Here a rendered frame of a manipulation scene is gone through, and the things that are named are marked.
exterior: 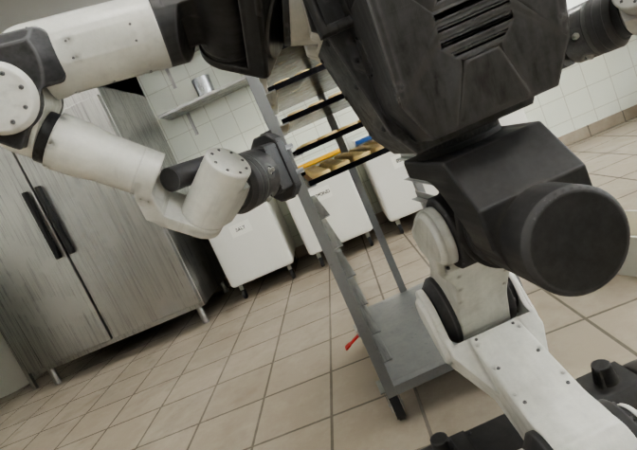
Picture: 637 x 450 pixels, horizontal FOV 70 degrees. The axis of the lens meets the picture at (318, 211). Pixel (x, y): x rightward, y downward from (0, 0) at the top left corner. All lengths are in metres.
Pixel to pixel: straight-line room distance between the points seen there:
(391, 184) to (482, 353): 2.49
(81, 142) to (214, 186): 0.16
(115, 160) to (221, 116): 3.43
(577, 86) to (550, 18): 3.90
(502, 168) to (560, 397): 0.43
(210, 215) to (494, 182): 0.36
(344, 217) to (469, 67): 2.85
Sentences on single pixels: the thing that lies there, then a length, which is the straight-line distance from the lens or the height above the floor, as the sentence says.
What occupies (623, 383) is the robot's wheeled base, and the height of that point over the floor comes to 0.21.
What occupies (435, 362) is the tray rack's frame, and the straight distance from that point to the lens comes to 1.44.
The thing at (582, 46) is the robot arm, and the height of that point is 0.84.
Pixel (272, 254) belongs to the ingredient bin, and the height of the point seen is 0.25.
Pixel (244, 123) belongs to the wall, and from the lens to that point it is 3.99.
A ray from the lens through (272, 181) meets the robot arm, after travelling 0.71.
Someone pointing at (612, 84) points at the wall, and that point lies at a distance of 4.60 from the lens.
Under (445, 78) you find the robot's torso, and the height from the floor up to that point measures 0.88.
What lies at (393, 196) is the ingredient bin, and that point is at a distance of 3.33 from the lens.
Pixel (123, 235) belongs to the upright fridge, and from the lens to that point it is 3.38.
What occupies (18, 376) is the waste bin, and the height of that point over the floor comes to 0.10.
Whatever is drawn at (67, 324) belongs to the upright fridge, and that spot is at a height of 0.40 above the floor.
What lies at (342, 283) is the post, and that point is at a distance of 1.27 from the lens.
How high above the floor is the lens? 0.87
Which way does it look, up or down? 8 degrees down
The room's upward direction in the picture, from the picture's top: 24 degrees counter-clockwise
